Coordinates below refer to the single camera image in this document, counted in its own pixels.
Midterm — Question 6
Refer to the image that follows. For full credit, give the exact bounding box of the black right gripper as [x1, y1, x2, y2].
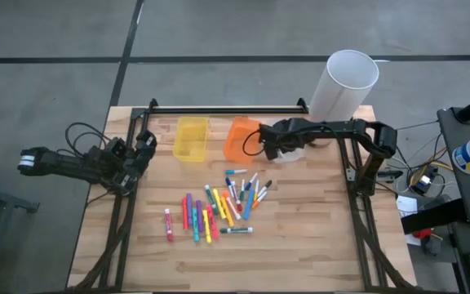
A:
[258, 117, 308, 162]

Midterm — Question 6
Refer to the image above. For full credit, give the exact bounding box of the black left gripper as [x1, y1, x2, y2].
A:
[114, 129, 158, 194]

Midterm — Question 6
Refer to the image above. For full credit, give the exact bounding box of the blue white small marker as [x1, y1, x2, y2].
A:
[244, 171, 259, 191]

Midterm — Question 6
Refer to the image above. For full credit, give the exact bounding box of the black small marker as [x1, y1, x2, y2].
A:
[256, 180, 273, 198]

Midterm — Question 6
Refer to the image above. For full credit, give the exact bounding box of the pink Expo marker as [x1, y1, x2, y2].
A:
[163, 207, 174, 243]

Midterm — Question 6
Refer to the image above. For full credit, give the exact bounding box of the maroon Expo marker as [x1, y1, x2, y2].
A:
[229, 181, 243, 212]

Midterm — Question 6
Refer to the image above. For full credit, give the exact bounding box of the bright green dry-erase marker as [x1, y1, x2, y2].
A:
[203, 184, 219, 216]

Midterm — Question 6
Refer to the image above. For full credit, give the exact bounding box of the teal highlighter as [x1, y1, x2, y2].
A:
[191, 207, 200, 243]

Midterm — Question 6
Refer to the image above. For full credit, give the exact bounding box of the orange Expo marker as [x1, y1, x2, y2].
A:
[223, 191, 242, 221]

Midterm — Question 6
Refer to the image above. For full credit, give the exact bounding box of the pink highlighter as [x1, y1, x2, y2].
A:
[206, 204, 220, 240]

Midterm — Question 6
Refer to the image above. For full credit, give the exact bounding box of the dark green Expo marker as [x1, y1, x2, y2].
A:
[219, 226, 255, 234]

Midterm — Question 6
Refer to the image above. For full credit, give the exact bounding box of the clear plastic bin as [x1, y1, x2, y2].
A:
[274, 145, 308, 165]

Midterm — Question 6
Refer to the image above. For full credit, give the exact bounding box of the orange translucent plastic bin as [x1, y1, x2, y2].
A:
[222, 116, 263, 164]

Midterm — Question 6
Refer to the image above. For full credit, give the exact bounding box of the yellow translucent plastic bin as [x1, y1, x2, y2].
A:
[172, 116, 211, 163]

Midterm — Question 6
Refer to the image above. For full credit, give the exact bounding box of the white shade wooden base lamp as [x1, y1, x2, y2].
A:
[308, 48, 380, 123]

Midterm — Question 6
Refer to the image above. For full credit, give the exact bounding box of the white paper sheet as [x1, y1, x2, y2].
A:
[396, 194, 419, 220]

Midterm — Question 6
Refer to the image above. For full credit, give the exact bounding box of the black flat bar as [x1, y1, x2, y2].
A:
[400, 198, 468, 235]

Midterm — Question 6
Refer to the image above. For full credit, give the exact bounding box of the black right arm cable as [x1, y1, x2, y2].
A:
[242, 128, 268, 158]

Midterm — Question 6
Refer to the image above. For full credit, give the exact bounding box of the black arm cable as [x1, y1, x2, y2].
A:
[242, 128, 268, 158]
[64, 121, 116, 158]

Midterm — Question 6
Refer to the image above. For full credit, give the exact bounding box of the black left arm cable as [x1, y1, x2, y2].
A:
[64, 121, 116, 158]

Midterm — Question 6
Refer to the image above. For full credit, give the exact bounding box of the black floor cable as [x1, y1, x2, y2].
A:
[396, 120, 440, 131]

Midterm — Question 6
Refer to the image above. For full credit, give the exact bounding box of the yellow cable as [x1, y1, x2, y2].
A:
[406, 157, 454, 172]

